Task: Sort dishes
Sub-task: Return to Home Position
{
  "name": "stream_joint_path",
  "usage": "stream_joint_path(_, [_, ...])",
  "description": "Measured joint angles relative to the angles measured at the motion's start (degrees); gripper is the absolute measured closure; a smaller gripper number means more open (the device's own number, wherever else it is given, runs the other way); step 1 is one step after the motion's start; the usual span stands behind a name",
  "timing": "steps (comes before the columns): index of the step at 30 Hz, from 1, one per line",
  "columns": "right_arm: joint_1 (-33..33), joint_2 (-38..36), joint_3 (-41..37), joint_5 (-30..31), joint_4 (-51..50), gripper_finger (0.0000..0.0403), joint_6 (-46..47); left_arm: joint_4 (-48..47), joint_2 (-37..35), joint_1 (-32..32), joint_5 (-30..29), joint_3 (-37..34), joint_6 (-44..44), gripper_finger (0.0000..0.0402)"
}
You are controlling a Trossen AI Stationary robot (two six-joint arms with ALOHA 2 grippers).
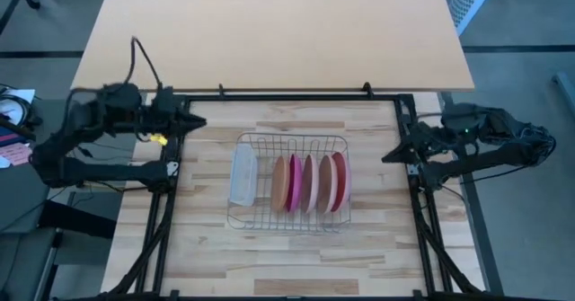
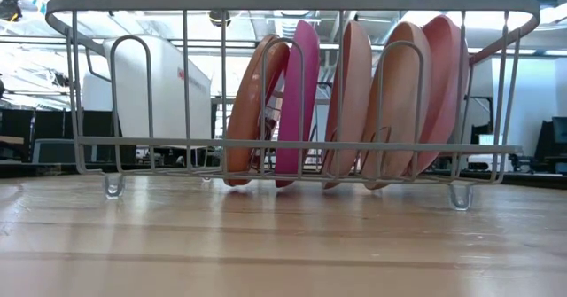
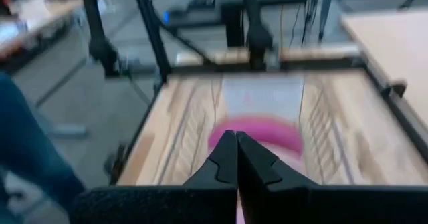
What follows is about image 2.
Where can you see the magenta plate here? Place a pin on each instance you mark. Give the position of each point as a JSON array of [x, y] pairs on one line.
[[288, 111]]

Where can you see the dark background monitor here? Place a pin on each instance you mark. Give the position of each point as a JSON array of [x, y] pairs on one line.
[[553, 146]]

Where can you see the white plastic cutlery basket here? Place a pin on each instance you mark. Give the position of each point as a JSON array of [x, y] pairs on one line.
[[168, 102]]

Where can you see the orange plate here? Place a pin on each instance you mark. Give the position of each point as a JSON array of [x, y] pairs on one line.
[[243, 111]]

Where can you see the grey box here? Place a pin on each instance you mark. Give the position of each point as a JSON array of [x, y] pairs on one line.
[[57, 151]]

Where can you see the white pillar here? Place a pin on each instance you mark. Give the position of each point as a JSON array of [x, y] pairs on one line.
[[95, 95]]

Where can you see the salmon pink plate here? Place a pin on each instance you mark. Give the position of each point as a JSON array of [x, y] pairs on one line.
[[354, 88]]

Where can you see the pale peach plate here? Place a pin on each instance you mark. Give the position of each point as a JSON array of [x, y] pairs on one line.
[[398, 102]]

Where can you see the silver ribbed ceiling duct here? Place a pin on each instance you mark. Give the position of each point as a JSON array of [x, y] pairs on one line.
[[290, 26]]

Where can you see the black overhead camera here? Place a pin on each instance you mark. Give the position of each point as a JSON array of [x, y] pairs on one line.
[[220, 18]]

